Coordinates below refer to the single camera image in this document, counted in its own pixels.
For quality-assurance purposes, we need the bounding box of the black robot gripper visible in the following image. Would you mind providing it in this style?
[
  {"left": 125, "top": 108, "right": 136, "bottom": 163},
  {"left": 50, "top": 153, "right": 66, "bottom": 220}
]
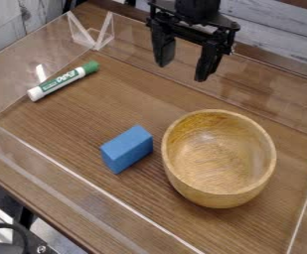
[{"left": 147, "top": 0, "right": 240, "bottom": 82}]

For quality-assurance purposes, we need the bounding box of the blue foam block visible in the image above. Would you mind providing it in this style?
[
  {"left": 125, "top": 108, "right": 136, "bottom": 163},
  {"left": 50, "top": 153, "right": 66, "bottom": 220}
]
[{"left": 100, "top": 125, "right": 153, "bottom": 174}]

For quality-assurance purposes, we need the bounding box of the light wooden bowl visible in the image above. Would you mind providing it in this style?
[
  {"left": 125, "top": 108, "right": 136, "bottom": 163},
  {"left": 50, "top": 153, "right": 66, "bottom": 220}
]
[{"left": 161, "top": 109, "right": 277, "bottom": 208}]

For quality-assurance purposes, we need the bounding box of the green white dry-erase marker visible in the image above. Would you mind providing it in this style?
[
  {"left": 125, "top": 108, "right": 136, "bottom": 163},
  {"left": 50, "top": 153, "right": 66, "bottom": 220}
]
[{"left": 28, "top": 61, "right": 100, "bottom": 101}]

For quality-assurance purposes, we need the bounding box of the black metal stand base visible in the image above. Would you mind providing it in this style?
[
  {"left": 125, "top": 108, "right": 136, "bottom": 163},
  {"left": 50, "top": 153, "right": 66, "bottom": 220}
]
[{"left": 13, "top": 231, "right": 61, "bottom": 254}]

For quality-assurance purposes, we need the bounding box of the clear acrylic corner bracket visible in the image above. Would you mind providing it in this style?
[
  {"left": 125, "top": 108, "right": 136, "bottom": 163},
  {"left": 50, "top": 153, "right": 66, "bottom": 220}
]
[{"left": 68, "top": 12, "right": 115, "bottom": 51}]

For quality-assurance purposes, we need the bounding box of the clear acrylic front wall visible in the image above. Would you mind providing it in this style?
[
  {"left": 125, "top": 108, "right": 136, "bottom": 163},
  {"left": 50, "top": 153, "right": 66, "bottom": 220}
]
[{"left": 0, "top": 127, "right": 206, "bottom": 254}]

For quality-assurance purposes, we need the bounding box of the black cable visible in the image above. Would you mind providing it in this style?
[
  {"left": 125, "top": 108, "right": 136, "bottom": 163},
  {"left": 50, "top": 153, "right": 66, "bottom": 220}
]
[{"left": 0, "top": 222, "right": 32, "bottom": 254}]

